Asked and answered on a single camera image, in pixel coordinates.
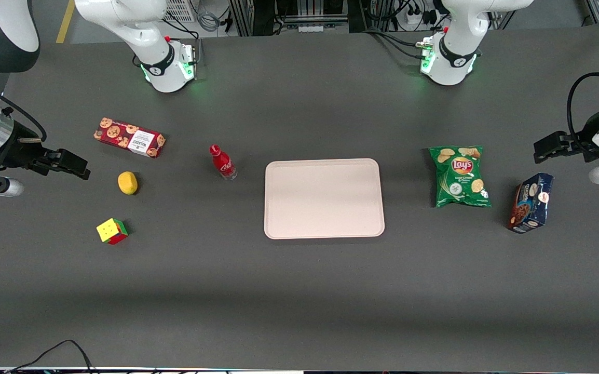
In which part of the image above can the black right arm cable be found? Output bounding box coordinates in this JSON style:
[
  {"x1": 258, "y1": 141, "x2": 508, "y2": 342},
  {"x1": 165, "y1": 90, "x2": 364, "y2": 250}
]
[{"x1": 0, "y1": 75, "x2": 47, "y2": 144}]

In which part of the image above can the red cookie box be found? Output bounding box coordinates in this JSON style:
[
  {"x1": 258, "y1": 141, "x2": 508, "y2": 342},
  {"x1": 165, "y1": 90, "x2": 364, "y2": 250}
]
[{"x1": 93, "y1": 117, "x2": 167, "y2": 159}]

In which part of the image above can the dark blue cookie box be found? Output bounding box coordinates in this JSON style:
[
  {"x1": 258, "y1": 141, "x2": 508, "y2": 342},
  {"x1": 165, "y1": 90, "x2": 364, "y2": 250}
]
[{"x1": 506, "y1": 172, "x2": 555, "y2": 235}]

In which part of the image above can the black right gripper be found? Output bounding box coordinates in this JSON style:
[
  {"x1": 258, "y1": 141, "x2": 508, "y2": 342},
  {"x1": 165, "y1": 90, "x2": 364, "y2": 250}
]
[{"x1": 0, "y1": 125, "x2": 91, "y2": 182}]

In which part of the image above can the yellow lemon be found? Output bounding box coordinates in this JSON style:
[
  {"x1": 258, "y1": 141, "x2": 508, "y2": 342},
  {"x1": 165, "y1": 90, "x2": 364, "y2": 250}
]
[{"x1": 118, "y1": 171, "x2": 139, "y2": 196}]

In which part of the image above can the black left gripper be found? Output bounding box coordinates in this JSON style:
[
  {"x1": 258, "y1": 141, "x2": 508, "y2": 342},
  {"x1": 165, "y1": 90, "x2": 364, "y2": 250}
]
[{"x1": 533, "y1": 106, "x2": 599, "y2": 164}]

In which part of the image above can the black cable at table edge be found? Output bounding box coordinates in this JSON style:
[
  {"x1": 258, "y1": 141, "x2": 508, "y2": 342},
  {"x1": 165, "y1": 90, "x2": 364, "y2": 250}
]
[{"x1": 3, "y1": 339, "x2": 97, "y2": 374}]

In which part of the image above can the white power strip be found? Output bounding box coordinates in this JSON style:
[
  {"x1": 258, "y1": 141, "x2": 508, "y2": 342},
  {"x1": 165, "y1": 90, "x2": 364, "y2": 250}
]
[{"x1": 405, "y1": 5, "x2": 428, "y2": 28}]

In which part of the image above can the colourful puzzle cube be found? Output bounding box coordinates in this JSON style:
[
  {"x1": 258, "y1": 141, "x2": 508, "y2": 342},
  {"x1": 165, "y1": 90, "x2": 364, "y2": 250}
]
[{"x1": 96, "y1": 217, "x2": 129, "y2": 246}]

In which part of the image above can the black base cable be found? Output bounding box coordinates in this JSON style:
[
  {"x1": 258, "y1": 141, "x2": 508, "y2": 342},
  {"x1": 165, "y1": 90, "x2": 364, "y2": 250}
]
[
  {"x1": 162, "y1": 16, "x2": 200, "y2": 41},
  {"x1": 363, "y1": 29, "x2": 427, "y2": 50},
  {"x1": 376, "y1": 32, "x2": 425, "y2": 60}
]

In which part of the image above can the white perforated box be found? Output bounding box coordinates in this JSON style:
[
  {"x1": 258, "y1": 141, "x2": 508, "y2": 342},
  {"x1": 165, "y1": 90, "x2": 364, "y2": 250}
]
[{"x1": 162, "y1": 0, "x2": 198, "y2": 23}]

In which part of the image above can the red coke bottle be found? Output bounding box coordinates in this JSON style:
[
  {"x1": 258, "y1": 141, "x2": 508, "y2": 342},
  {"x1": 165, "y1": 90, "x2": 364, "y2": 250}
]
[{"x1": 209, "y1": 144, "x2": 238, "y2": 181}]

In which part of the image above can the black right base cable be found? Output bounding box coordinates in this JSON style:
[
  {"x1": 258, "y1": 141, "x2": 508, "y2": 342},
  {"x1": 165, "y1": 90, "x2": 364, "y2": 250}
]
[{"x1": 162, "y1": 16, "x2": 200, "y2": 41}]

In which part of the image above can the beige plastic tray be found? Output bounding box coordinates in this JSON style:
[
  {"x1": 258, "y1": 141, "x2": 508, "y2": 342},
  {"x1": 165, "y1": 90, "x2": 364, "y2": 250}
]
[{"x1": 264, "y1": 158, "x2": 386, "y2": 240}]

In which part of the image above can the green chips bag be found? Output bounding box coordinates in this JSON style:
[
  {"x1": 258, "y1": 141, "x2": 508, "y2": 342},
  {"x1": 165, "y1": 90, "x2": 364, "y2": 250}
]
[{"x1": 428, "y1": 146, "x2": 493, "y2": 209}]

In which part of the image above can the aluminium frame rack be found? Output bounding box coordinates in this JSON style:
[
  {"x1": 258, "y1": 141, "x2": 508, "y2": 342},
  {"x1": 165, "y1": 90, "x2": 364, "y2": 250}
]
[{"x1": 228, "y1": 0, "x2": 350, "y2": 37}]

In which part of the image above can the black left base cable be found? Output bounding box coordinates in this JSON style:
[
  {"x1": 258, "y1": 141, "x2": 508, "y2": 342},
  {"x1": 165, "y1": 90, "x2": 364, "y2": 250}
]
[
  {"x1": 363, "y1": 29, "x2": 427, "y2": 50},
  {"x1": 376, "y1": 32, "x2": 425, "y2": 60}
]

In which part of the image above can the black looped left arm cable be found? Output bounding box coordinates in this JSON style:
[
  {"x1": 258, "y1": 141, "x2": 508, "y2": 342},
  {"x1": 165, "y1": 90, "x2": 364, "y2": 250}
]
[{"x1": 566, "y1": 72, "x2": 599, "y2": 150}]

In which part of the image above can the grey coiled cable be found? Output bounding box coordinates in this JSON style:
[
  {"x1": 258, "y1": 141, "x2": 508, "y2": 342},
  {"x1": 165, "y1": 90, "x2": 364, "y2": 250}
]
[{"x1": 196, "y1": 8, "x2": 223, "y2": 33}]

